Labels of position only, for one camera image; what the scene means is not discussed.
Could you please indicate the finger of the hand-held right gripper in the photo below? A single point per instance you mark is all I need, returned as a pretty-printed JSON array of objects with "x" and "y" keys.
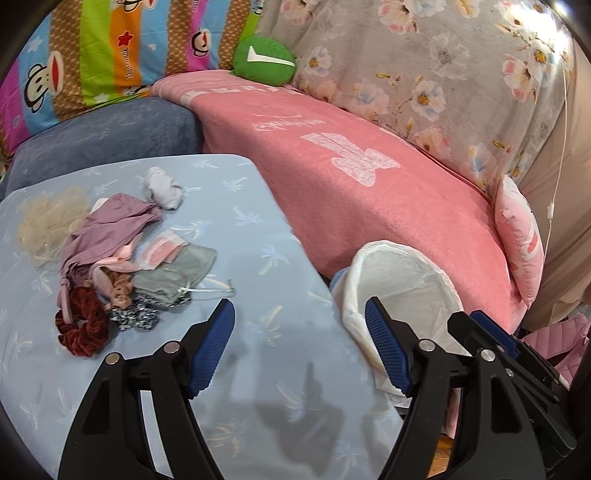
[
  {"x": 496, "y": 333},
  {"x": 461, "y": 330}
]

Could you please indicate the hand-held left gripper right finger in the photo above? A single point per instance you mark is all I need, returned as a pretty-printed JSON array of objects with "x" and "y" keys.
[{"x": 385, "y": 346}]

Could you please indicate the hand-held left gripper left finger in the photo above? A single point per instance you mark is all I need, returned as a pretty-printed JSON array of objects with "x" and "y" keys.
[{"x": 212, "y": 344}]

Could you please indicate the white trash bin with liner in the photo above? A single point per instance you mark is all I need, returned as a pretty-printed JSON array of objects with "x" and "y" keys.
[{"x": 406, "y": 286}]

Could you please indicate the pale grey sock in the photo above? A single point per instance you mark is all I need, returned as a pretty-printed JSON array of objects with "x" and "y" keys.
[{"x": 159, "y": 189}]

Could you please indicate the pink quilted bag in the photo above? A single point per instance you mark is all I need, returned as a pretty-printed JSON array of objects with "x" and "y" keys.
[{"x": 572, "y": 332}]

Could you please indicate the light blue palm print cloth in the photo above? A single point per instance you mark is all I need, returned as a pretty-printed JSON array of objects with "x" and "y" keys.
[{"x": 258, "y": 277}]

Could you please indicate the black and white patterned scrunchie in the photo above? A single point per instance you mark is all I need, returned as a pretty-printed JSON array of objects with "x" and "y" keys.
[{"x": 134, "y": 316}]

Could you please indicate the pink pillow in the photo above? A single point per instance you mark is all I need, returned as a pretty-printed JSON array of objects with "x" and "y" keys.
[{"x": 517, "y": 230}]

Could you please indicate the pink cloth piece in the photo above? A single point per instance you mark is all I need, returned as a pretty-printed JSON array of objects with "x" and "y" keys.
[{"x": 161, "y": 249}]

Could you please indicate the tan scrunchie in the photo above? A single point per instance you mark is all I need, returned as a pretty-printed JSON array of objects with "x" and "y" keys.
[{"x": 115, "y": 288}]

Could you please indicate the dark red velvet scrunchie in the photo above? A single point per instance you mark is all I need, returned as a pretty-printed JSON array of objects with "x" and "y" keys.
[{"x": 85, "y": 318}]

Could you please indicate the beige cloth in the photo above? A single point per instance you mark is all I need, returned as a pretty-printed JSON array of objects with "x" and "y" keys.
[{"x": 570, "y": 207}]

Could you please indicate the mauve cloth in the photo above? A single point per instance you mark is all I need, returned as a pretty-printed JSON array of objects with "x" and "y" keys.
[{"x": 101, "y": 235}]

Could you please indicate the pink blanket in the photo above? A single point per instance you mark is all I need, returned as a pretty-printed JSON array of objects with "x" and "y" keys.
[{"x": 346, "y": 194}]

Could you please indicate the beige mesh scrunchie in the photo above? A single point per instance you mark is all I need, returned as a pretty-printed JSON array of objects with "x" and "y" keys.
[{"x": 46, "y": 221}]

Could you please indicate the blue-grey velvet cushion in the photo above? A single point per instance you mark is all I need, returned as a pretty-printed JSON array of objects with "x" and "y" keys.
[{"x": 115, "y": 129}]

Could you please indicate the grey floral bed sheet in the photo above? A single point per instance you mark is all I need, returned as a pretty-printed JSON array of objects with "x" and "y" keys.
[{"x": 415, "y": 55}]

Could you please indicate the green plush cushion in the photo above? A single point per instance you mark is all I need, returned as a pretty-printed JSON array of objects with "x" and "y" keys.
[{"x": 261, "y": 60}]

